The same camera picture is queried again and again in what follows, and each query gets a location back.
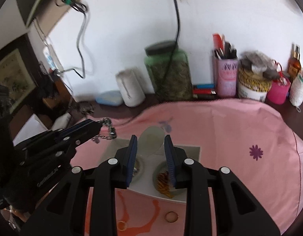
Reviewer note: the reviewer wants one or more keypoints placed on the pink tin pen holder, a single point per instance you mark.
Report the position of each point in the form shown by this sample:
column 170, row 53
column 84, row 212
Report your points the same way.
column 226, row 77

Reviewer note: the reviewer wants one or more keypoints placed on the white jade bangle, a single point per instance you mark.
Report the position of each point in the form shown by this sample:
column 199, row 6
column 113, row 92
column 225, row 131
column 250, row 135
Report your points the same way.
column 138, row 169

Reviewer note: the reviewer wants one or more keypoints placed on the framed picture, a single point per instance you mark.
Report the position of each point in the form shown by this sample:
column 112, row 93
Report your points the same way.
column 19, row 72

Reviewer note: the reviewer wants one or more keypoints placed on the white thread ball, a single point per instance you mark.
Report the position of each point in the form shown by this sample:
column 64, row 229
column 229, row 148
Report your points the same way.
column 296, row 91

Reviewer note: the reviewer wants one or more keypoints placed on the white vivo cardboard box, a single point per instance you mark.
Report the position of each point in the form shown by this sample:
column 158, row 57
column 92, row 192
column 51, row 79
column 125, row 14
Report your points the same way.
column 144, row 181

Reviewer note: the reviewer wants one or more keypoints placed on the amber perfume bottle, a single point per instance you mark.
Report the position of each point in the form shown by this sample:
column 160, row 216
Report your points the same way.
column 294, row 65

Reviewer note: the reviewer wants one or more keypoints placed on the pink floral tablecloth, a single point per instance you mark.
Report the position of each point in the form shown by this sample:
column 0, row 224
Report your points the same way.
column 248, row 137

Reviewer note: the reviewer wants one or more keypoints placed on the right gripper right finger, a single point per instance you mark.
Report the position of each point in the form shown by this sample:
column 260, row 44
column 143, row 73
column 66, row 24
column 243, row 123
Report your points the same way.
column 217, row 201

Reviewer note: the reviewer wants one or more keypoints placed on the red comb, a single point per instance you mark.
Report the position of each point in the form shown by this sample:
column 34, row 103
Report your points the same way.
column 218, row 46

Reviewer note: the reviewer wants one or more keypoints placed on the green jade bangle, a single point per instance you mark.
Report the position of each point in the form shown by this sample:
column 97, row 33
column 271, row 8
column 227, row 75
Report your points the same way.
column 163, row 184

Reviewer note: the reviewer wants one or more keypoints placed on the white router box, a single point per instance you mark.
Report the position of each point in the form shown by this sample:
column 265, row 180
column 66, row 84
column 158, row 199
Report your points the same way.
column 61, row 122

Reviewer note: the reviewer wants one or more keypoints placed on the white tub yellow band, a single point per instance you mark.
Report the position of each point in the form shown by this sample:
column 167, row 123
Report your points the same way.
column 252, row 86

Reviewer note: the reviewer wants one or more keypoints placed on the pale green jade pendant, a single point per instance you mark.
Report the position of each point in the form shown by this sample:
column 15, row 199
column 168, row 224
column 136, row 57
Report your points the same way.
column 150, row 141

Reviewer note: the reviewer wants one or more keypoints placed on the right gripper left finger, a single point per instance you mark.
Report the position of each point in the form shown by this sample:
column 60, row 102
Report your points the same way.
column 63, row 211

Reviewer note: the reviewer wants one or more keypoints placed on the grey cloth bundle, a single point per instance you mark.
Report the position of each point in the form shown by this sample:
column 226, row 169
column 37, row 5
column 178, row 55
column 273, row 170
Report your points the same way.
column 259, row 64

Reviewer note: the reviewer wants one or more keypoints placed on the white cardboard box lid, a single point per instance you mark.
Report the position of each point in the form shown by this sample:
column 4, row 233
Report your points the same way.
column 32, row 127

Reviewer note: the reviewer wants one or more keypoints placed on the pink plastic basket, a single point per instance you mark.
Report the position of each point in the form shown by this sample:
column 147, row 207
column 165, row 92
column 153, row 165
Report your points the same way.
column 279, row 88

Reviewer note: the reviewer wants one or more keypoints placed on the green glass seed jar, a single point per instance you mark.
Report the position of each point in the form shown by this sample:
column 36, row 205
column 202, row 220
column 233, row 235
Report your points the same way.
column 169, row 71

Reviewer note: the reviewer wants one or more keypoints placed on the white power strip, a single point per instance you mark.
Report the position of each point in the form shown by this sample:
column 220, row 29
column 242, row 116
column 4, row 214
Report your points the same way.
column 51, row 58

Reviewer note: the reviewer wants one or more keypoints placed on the blue and red lighters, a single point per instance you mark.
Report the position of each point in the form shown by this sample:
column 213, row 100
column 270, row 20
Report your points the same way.
column 204, row 89

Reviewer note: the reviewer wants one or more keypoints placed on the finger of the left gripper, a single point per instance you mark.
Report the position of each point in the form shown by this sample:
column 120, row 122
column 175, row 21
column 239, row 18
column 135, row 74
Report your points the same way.
column 73, row 141
column 79, row 128

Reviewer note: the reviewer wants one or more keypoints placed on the brown wooden box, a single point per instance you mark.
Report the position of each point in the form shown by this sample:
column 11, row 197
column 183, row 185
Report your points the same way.
column 62, row 94

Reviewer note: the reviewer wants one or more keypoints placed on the blue plastic soap box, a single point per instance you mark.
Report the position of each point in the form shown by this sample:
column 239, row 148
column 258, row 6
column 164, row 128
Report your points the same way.
column 110, row 98

